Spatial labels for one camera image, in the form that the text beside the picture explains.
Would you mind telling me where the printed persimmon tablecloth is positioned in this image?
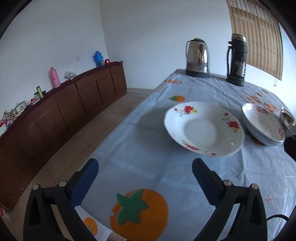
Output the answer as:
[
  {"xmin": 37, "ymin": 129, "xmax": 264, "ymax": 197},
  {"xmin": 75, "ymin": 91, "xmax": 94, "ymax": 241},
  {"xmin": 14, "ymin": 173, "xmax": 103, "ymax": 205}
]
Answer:
[{"xmin": 76, "ymin": 68, "xmax": 296, "ymax": 241}]

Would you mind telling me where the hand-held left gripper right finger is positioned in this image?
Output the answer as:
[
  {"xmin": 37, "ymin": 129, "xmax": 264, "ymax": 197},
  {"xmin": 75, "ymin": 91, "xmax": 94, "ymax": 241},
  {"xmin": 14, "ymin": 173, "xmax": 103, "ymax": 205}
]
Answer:
[{"xmin": 192, "ymin": 158, "xmax": 269, "ymax": 241}]

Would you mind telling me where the black cable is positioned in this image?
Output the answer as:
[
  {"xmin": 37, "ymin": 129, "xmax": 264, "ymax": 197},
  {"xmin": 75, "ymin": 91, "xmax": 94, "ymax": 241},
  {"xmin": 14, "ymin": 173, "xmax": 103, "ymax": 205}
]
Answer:
[{"xmin": 266, "ymin": 214, "xmax": 289, "ymax": 223}]

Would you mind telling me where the black worn thermos flask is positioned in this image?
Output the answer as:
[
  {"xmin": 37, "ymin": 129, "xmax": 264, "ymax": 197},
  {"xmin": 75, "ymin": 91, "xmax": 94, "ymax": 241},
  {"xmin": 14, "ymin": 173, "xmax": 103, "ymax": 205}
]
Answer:
[{"xmin": 226, "ymin": 33, "xmax": 248, "ymax": 87}]

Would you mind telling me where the stainless steel electric kettle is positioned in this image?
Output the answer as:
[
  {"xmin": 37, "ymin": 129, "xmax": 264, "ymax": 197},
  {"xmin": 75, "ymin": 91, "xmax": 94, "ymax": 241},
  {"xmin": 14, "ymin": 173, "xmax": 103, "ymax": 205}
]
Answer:
[{"xmin": 185, "ymin": 38, "xmax": 210, "ymax": 79}]

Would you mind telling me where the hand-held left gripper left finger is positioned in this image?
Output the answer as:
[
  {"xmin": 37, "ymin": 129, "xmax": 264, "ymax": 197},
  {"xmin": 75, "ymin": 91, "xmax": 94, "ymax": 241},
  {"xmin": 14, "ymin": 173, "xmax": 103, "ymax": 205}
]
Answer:
[{"xmin": 23, "ymin": 158, "xmax": 99, "ymax": 241}]

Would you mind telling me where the pile of household clutter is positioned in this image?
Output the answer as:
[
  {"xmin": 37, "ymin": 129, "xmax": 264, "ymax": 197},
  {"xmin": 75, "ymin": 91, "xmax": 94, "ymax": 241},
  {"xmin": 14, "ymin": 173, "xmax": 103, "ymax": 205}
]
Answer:
[{"xmin": 0, "ymin": 100, "xmax": 29, "ymax": 137}]

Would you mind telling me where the white enamel bowl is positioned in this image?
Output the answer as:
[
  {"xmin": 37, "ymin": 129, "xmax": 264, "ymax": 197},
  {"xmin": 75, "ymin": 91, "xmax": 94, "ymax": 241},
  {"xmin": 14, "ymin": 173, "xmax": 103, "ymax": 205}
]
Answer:
[{"xmin": 280, "ymin": 107, "xmax": 296, "ymax": 130}]

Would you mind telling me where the brown wooden sideboard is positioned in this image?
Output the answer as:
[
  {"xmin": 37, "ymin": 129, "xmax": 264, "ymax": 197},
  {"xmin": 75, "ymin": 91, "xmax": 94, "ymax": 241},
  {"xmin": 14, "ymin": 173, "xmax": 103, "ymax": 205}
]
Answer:
[{"xmin": 0, "ymin": 61, "xmax": 127, "ymax": 211}]

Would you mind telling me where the blue thermos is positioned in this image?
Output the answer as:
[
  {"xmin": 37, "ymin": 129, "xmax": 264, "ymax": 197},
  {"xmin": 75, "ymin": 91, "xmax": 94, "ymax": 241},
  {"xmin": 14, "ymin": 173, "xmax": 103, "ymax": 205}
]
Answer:
[{"xmin": 93, "ymin": 50, "xmax": 104, "ymax": 67}]

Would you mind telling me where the white red-flower deep plate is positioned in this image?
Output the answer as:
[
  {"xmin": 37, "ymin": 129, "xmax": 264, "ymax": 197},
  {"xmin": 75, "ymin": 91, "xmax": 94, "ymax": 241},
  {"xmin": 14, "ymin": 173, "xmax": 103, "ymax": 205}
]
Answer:
[{"xmin": 164, "ymin": 101, "xmax": 245, "ymax": 157}]

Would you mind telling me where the red and white packet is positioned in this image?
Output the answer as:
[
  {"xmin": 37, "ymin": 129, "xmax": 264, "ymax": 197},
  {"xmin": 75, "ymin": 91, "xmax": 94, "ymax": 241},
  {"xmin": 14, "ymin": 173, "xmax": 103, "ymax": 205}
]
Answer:
[{"xmin": 0, "ymin": 204, "xmax": 12, "ymax": 222}]

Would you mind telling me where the bamboo window blind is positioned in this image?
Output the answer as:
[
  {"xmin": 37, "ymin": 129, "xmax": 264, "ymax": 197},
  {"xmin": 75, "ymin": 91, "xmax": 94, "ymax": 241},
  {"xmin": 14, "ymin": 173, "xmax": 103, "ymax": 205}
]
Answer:
[{"xmin": 226, "ymin": 0, "xmax": 284, "ymax": 81}]

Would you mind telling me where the white pink-flower deep plate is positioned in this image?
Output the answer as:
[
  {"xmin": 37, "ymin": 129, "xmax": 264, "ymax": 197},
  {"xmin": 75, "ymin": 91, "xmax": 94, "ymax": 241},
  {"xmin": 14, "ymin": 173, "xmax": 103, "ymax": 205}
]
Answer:
[
  {"xmin": 242, "ymin": 103, "xmax": 286, "ymax": 143},
  {"xmin": 244, "ymin": 123, "xmax": 285, "ymax": 147}
]

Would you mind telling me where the pink thermos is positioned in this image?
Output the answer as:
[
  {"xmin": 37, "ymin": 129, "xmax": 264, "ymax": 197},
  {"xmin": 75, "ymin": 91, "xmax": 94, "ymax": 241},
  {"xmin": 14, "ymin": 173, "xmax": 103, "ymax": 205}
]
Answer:
[{"xmin": 49, "ymin": 67, "xmax": 61, "ymax": 88}]

